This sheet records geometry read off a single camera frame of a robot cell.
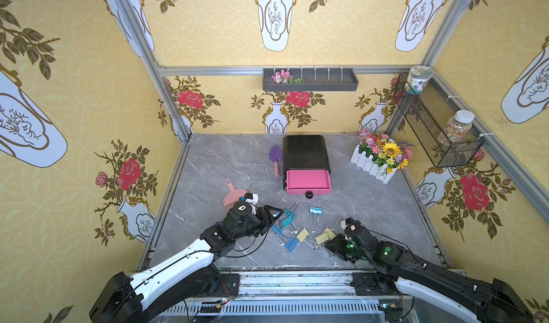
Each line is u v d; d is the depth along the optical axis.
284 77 0.88
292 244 0.82
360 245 0.65
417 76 0.85
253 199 0.75
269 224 0.67
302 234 0.85
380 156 0.92
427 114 0.90
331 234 0.84
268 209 0.71
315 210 0.91
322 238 0.83
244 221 0.61
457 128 0.65
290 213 0.90
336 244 0.74
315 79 0.92
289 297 0.72
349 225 0.68
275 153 1.12
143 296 0.42
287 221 0.89
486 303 0.44
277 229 0.85
